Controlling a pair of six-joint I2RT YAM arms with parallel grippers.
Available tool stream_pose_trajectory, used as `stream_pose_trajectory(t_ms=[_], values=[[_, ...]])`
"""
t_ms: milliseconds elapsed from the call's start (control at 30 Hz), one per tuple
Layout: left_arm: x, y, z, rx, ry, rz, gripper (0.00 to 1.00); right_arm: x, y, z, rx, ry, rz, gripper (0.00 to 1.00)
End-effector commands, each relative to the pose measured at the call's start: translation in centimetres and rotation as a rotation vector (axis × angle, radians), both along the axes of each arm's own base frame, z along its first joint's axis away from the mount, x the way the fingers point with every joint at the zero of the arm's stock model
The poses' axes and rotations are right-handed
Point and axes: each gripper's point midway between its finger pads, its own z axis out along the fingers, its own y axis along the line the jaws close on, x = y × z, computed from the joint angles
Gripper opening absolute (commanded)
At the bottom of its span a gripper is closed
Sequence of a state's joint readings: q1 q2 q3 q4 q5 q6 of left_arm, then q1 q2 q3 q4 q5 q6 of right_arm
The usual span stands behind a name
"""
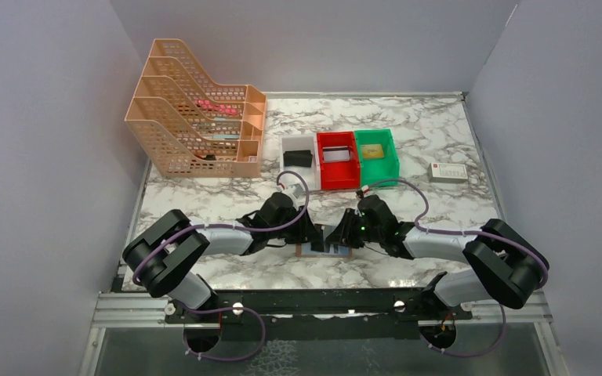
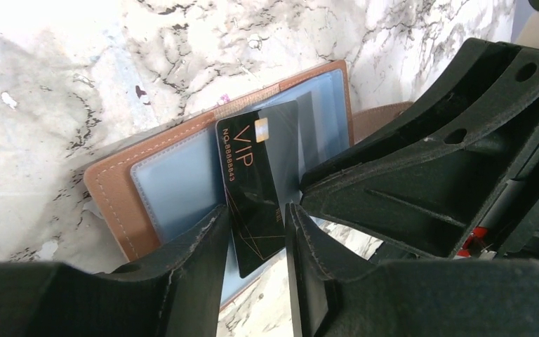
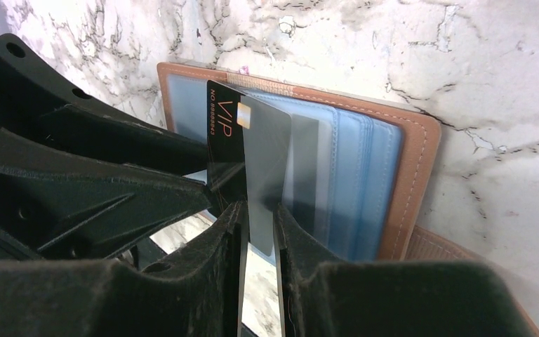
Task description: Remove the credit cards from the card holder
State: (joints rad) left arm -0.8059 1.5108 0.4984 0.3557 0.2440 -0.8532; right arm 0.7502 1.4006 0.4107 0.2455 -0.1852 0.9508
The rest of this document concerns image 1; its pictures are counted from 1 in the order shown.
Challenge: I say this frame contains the black mounting rail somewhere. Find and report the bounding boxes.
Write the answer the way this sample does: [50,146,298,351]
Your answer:
[165,287,472,342]

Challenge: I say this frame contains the white card in red bin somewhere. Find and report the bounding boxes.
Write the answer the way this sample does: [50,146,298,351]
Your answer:
[322,147,351,163]

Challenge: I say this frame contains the peach plastic file organizer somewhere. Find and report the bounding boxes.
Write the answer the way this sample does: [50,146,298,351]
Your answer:
[125,38,267,178]

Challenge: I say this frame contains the red plastic bin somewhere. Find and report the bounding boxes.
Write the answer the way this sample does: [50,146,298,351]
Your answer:
[317,132,361,190]

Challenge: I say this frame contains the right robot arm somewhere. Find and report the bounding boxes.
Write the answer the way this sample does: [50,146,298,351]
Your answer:
[326,195,549,319]

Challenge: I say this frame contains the red black stamp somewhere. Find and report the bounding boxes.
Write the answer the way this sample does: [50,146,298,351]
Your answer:
[196,154,217,161]

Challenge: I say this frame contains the pink items in organizer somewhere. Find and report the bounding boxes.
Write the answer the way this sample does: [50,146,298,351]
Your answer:
[195,99,239,118]

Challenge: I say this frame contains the gold card in green bin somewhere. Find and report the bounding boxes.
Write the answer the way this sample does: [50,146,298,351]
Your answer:
[360,144,385,160]

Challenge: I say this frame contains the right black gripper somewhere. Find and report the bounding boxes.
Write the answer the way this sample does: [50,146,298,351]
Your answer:
[326,208,383,250]

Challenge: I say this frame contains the white box with red label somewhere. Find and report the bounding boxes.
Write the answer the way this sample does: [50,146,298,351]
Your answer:
[428,162,469,183]

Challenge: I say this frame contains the white plastic bin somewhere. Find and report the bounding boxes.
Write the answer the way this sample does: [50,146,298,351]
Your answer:
[279,133,321,191]

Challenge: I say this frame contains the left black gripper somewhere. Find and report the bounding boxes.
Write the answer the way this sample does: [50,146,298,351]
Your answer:
[268,206,322,245]

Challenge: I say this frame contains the green plastic bin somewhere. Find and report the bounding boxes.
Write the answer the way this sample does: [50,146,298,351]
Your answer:
[354,128,400,185]

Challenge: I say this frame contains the light blue credit card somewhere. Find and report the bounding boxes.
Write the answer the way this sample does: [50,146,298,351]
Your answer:
[298,244,328,257]

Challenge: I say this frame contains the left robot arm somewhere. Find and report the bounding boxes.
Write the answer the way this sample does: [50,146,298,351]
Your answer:
[121,192,323,322]

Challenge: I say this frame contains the aluminium frame rail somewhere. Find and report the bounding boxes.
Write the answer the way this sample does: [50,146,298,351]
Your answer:
[90,287,554,329]

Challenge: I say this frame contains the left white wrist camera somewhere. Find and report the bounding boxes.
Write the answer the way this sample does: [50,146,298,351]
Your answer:
[282,184,306,201]

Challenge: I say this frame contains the black credit card from holder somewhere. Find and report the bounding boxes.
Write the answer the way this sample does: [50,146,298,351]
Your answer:
[283,150,314,168]

